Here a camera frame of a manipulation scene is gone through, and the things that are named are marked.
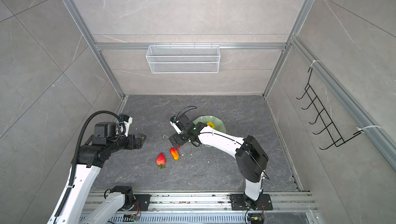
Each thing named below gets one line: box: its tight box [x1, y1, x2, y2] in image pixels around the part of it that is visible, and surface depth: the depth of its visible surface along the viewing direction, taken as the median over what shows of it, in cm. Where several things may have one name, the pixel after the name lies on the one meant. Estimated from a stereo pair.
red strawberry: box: [156, 152, 167, 169], surface depth 85 cm
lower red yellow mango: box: [170, 147, 179, 161], surface depth 89 cm
